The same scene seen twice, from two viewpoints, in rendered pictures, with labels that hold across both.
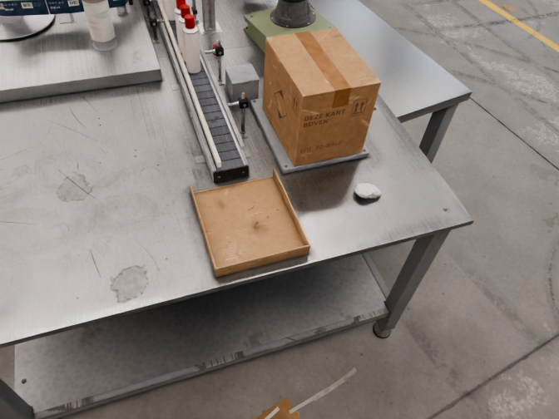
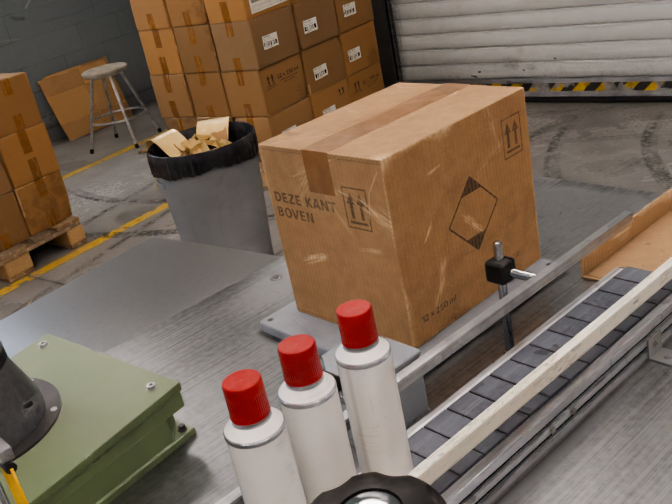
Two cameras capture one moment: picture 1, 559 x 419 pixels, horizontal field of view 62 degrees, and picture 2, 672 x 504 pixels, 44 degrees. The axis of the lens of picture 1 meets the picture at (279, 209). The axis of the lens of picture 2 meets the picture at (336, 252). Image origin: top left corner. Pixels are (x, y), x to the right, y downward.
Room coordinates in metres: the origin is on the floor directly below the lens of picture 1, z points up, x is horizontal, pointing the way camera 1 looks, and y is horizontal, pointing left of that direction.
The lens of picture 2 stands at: (1.60, 0.99, 1.43)
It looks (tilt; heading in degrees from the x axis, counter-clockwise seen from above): 24 degrees down; 256
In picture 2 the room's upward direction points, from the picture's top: 12 degrees counter-clockwise
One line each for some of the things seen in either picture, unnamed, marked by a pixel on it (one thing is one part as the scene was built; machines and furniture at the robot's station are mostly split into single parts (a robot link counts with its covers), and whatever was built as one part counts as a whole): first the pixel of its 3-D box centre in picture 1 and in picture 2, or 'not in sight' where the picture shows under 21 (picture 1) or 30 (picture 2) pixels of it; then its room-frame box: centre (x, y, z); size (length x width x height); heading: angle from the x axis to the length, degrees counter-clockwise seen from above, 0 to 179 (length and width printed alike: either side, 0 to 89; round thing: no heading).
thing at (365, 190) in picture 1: (368, 191); not in sight; (0.97, -0.26, 0.85); 0.08 x 0.07 x 0.04; 68
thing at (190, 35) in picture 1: (191, 44); (373, 402); (1.44, 0.36, 0.98); 0.05 x 0.05 x 0.20
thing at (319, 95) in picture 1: (315, 96); (405, 203); (1.22, -0.07, 0.99); 0.30 x 0.24 x 0.27; 25
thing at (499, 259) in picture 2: (236, 114); (518, 303); (1.18, 0.17, 0.91); 0.07 x 0.03 x 0.16; 114
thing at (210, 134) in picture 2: not in sight; (209, 162); (1.24, -2.31, 0.50); 0.42 x 0.41 x 0.28; 34
